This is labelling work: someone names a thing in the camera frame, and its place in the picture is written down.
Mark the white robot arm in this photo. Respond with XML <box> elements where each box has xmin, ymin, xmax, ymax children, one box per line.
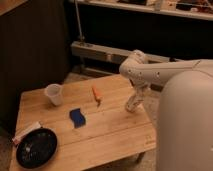
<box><xmin>119</xmin><ymin>50</ymin><xmax>213</xmax><ymax>171</ymax></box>

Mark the grey metal shelf beam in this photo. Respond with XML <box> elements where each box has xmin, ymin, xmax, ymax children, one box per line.
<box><xmin>70</xmin><ymin>40</ymin><xmax>184</xmax><ymax>65</ymax></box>

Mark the orange carrot toy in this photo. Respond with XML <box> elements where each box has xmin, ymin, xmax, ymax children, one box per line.
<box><xmin>92</xmin><ymin>86</ymin><xmax>102</xmax><ymax>106</ymax></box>

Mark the wooden table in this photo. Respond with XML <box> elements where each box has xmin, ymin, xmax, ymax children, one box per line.
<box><xmin>9</xmin><ymin>75</ymin><xmax>156</xmax><ymax>171</ymax></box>

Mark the blue sponge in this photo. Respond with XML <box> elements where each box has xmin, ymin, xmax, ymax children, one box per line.
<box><xmin>69</xmin><ymin>108</ymin><xmax>86</xmax><ymax>128</ymax></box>

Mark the metal vertical pole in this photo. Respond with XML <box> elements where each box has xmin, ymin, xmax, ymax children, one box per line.
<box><xmin>74</xmin><ymin>0</ymin><xmax>85</xmax><ymax>45</ymax></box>

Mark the translucent plastic cup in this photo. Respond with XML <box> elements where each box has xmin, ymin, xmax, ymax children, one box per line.
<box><xmin>44</xmin><ymin>84</ymin><xmax>63</xmax><ymax>106</ymax></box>

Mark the upper shelf with items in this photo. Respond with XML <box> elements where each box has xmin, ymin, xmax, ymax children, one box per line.
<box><xmin>68</xmin><ymin>0</ymin><xmax>213</xmax><ymax>22</ymax></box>

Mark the white toothpaste tube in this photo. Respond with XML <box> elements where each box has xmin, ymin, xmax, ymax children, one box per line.
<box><xmin>12</xmin><ymin>122</ymin><xmax>41</xmax><ymax>146</ymax></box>

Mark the black round plate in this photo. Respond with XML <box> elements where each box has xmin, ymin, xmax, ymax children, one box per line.
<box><xmin>16</xmin><ymin>128</ymin><xmax>58</xmax><ymax>169</ymax></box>

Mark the black handle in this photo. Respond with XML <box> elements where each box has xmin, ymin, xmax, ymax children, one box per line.
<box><xmin>169</xmin><ymin>57</ymin><xmax>181</xmax><ymax>62</ymax></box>

